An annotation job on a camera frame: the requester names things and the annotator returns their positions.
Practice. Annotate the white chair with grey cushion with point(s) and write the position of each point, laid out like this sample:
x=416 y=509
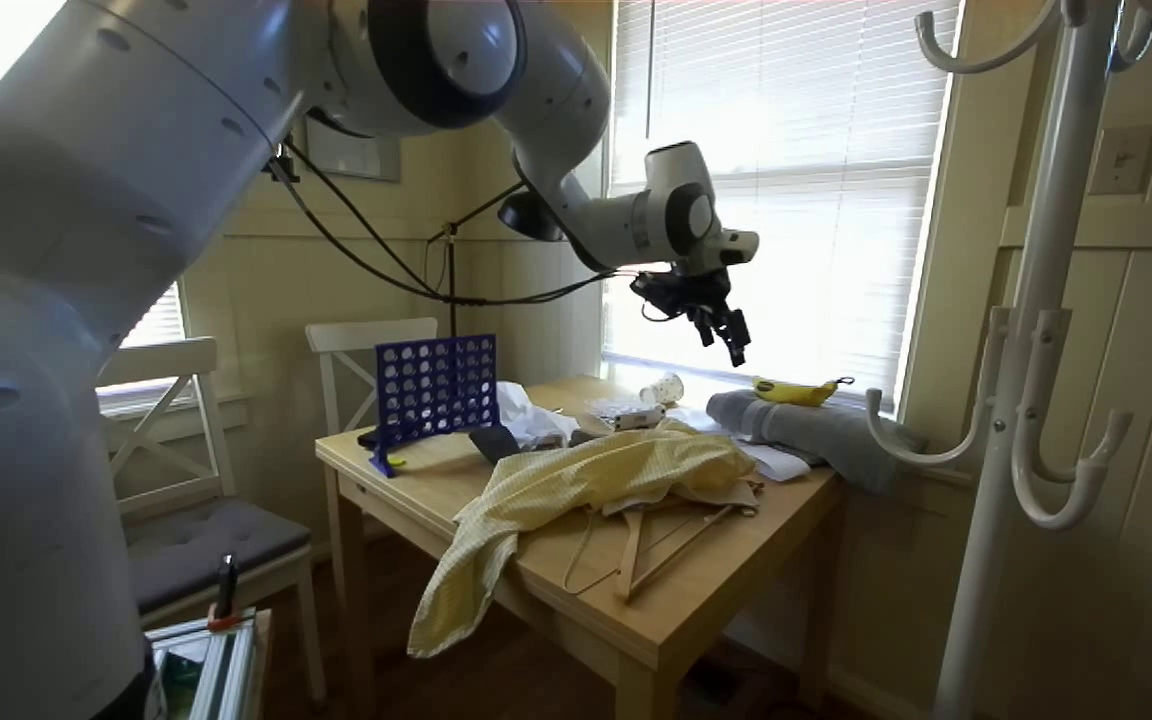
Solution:
x=202 y=543

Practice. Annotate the wooden clothes hanger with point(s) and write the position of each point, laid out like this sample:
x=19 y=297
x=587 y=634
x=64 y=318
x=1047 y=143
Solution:
x=640 y=553

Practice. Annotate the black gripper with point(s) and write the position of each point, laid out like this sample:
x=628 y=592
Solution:
x=679 y=295

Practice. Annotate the yellow towel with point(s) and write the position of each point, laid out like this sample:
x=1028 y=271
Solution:
x=561 y=486

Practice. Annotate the large white window blinds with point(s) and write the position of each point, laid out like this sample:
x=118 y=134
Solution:
x=818 y=161

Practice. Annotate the white open box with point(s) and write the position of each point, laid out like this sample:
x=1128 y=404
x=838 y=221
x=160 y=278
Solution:
x=202 y=667

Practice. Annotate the grey folded cloth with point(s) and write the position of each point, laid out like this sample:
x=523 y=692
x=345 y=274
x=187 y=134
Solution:
x=821 y=442

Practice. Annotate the grey wall panel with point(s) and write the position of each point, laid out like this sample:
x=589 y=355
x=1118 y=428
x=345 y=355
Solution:
x=361 y=161

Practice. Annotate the white coat rack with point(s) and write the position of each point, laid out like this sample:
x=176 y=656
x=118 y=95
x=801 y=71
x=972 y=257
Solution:
x=1028 y=307

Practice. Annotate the white crumpled cloth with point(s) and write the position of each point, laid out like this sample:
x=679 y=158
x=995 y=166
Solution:
x=529 y=419

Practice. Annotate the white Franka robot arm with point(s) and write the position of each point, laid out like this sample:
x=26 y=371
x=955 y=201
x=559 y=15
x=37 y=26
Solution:
x=83 y=265

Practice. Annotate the light wooden table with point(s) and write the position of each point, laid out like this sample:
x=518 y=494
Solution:
x=680 y=587

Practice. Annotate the small white cloth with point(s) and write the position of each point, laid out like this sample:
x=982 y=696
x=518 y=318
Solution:
x=779 y=461

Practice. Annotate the blue connect four grid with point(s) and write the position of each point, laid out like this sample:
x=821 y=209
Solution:
x=438 y=386

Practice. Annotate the black marker with red collar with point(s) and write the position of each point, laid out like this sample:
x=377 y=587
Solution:
x=227 y=587

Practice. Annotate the yellow banana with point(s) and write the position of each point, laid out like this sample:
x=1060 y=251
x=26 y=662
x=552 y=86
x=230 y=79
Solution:
x=799 y=394

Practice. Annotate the black floor lamp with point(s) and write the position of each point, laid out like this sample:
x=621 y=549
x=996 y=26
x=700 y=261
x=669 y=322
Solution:
x=449 y=281

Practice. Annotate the white wooden chair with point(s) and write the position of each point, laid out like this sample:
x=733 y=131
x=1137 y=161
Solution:
x=361 y=334

